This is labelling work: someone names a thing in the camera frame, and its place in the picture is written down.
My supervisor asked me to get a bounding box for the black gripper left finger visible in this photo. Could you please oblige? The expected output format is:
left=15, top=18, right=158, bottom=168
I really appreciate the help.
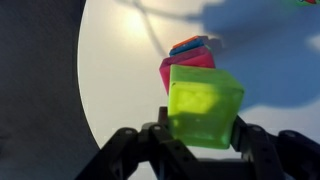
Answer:
left=74, top=106, right=201, bottom=180

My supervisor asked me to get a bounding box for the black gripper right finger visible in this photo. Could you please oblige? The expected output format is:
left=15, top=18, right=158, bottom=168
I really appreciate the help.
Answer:
left=229, top=114, right=320, bottom=180

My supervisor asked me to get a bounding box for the light green block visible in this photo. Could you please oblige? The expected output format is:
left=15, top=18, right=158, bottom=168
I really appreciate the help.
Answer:
left=166, top=64, right=245, bottom=150

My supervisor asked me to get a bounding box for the mulberry pink block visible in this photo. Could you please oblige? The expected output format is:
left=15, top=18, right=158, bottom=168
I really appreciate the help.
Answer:
left=158, top=45, right=217, bottom=96

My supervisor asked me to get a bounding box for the blue block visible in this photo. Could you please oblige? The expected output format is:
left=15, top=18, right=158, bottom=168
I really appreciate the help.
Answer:
left=168, top=37, right=209, bottom=57

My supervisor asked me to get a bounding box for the orange block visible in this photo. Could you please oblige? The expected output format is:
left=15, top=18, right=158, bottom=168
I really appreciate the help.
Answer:
left=172, top=35, right=201, bottom=50

